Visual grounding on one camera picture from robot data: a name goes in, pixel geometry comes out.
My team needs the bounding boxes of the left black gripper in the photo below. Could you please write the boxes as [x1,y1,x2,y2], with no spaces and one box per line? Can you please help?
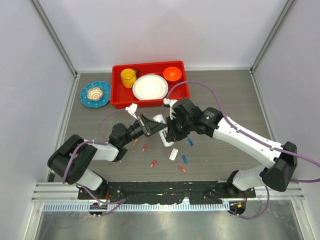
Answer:
[121,114,167,146]

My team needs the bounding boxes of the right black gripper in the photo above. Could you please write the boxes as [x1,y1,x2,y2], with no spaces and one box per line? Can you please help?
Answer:
[165,114,194,143]

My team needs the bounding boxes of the white remote control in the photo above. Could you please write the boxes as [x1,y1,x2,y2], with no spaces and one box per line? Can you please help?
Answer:
[153,114,174,147]

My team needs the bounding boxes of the white battery cover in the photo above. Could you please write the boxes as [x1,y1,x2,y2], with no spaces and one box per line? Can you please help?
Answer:
[169,148,179,161]

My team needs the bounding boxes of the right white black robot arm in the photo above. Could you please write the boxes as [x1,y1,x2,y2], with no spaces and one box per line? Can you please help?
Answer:
[163,98,298,198]

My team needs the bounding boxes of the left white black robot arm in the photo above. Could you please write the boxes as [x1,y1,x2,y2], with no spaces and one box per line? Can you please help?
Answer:
[47,114,167,200]

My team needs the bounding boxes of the blue battery upper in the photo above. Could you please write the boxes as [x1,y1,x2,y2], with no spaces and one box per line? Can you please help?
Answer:
[188,137,194,146]

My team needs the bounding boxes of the blue battery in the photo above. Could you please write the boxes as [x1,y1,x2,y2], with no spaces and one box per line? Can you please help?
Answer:
[188,137,194,146]
[182,155,188,164]

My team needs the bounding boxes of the red battery bottom left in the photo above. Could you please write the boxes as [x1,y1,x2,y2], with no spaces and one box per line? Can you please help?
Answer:
[149,160,157,168]

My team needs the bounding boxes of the blue battery lower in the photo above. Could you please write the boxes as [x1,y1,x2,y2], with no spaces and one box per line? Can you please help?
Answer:
[182,155,188,164]

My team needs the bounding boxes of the white paper plate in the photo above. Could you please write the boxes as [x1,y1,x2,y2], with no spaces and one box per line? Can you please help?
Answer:
[132,74,169,101]

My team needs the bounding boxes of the red battery bottom right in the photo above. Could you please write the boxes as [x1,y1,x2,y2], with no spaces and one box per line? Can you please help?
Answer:
[177,165,186,173]

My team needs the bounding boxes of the red plastic tray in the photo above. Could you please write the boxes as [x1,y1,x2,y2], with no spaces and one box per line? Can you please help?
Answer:
[110,60,190,109]

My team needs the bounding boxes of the orange bowl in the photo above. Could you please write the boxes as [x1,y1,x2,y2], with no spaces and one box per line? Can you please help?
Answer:
[163,66,182,83]

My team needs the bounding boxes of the yellow mug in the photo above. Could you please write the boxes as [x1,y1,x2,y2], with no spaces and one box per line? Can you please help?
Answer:
[120,68,140,89]

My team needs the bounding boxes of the small patterned bowl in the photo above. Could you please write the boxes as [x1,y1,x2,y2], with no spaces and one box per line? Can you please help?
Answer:
[86,86,104,102]

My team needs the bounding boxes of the blue dotted plate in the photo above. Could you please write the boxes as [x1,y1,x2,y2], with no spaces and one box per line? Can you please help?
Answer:
[80,80,111,109]

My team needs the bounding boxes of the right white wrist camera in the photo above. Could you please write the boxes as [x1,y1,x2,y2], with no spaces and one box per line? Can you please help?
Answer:
[163,98,177,120]

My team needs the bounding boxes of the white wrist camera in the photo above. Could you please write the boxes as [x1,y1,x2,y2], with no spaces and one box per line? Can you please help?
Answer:
[125,103,138,120]
[163,98,177,120]

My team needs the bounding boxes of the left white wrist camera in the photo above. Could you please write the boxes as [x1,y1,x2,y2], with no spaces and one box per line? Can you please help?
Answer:
[125,103,138,120]

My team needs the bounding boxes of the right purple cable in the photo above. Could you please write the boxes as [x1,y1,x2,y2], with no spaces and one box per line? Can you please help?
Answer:
[166,81,320,221]

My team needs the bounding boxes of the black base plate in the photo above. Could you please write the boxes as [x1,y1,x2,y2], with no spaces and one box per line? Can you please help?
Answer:
[92,181,256,205]

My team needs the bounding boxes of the slotted cable duct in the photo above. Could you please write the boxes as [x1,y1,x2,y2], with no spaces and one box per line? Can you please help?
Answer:
[42,201,230,212]

